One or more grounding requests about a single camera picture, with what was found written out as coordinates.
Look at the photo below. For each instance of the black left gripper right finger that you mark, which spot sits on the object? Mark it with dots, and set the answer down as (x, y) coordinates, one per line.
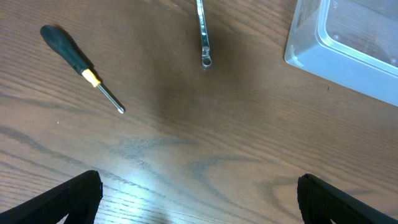
(322, 203)

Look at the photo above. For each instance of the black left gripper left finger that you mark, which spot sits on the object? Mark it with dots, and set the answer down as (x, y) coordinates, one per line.
(76, 201)

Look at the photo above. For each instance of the silver double ring wrench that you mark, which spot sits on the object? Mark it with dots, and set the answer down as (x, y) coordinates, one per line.
(206, 60)

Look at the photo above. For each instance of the clear plastic container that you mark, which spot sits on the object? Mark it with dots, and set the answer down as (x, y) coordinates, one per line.
(350, 42)

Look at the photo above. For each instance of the black yellow screwdriver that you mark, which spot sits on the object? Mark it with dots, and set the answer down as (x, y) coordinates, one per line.
(63, 44)

